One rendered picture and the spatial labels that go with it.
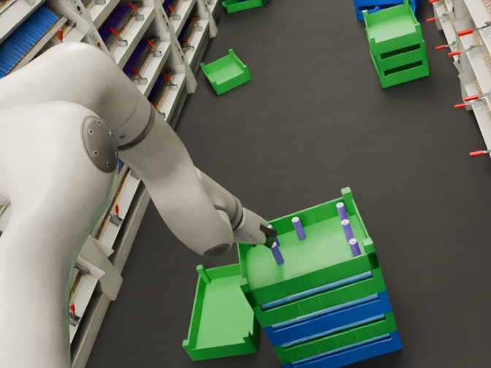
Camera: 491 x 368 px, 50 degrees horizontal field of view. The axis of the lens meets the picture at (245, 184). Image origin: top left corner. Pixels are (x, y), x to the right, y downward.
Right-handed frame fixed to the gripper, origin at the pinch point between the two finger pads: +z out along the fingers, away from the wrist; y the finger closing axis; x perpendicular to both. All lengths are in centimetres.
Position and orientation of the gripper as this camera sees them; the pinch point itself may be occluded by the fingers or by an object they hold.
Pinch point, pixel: (259, 239)
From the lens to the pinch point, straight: 116.5
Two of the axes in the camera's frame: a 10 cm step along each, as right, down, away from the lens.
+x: 2.1, -9.2, 3.2
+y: 8.6, 0.2, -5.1
